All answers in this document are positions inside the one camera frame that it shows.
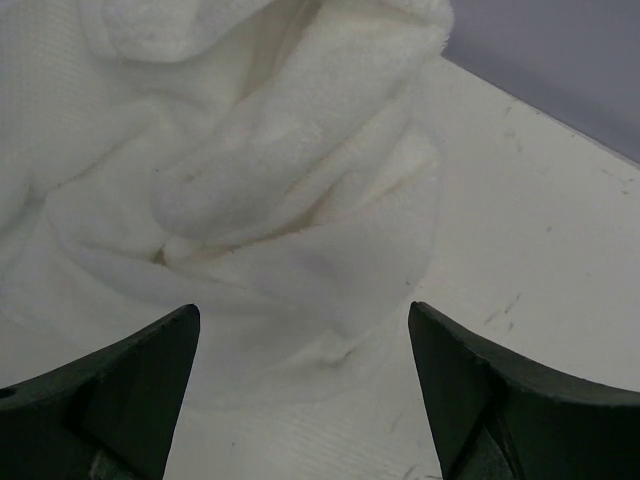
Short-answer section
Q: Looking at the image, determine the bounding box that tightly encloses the white crumpled towel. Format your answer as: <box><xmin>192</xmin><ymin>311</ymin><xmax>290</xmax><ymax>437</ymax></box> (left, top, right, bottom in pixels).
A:
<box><xmin>1</xmin><ymin>1</ymin><xmax>454</xmax><ymax>407</ymax></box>

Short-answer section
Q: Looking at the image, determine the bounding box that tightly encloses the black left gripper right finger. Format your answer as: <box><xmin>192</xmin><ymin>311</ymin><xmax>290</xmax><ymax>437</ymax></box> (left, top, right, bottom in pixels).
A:
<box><xmin>408</xmin><ymin>302</ymin><xmax>639</xmax><ymax>479</ymax></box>

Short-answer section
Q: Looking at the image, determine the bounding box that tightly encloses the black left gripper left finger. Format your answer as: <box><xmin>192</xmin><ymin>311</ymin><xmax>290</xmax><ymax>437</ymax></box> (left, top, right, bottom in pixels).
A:
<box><xmin>1</xmin><ymin>305</ymin><xmax>200</xmax><ymax>479</ymax></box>

